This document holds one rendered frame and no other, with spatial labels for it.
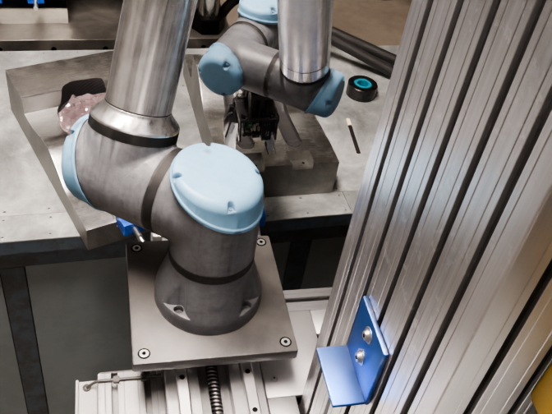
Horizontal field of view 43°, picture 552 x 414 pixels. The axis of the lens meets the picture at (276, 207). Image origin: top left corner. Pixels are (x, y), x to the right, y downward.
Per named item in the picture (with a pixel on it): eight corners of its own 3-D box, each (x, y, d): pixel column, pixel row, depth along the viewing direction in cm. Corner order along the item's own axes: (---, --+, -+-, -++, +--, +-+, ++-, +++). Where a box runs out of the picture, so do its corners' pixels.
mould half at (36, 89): (207, 213, 148) (211, 173, 140) (88, 250, 136) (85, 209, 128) (116, 88, 177) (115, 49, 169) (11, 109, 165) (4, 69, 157)
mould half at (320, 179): (332, 192, 158) (343, 144, 149) (218, 200, 151) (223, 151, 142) (277, 71, 192) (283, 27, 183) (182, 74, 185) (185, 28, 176)
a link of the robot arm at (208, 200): (231, 292, 89) (241, 214, 79) (140, 251, 92) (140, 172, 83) (271, 235, 97) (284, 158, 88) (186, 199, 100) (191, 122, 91)
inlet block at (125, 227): (158, 253, 134) (158, 233, 130) (134, 261, 131) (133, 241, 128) (131, 210, 141) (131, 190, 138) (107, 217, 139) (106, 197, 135)
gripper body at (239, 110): (236, 144, 130) (239, 94, 121) (230, 114, 136) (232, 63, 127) (277, 142, 132) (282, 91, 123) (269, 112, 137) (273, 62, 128)
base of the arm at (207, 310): (269, 331, 97) (278, 283, 90) (158, 339, 94) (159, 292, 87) (250, 251, 108) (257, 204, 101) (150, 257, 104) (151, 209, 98)
